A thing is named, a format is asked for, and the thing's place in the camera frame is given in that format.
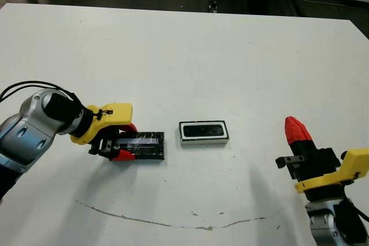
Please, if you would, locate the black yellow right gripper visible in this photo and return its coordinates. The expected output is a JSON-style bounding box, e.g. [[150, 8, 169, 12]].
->
[[275, 116, 369, 202]]

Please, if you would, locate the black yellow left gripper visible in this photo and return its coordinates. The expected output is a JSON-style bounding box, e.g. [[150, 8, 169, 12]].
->
[[70, 103, 139, 162]]

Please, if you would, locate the black box lid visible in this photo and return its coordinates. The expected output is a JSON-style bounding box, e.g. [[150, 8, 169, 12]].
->
[[111, 131, 165, 161]]

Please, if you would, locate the white box base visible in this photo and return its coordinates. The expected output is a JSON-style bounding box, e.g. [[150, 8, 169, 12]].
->
[[178, 119, 231, 146]]

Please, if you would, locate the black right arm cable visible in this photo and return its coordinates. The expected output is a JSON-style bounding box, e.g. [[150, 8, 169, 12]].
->
[[356, 210, 369, 226]]

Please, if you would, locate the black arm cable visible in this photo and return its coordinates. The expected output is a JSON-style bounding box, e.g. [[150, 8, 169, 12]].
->
[[356, 210, 369, 226], [0, 80, 76, 103]]

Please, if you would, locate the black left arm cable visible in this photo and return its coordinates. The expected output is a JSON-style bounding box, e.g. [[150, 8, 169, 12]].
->
[[0, 80, 76, 103]]

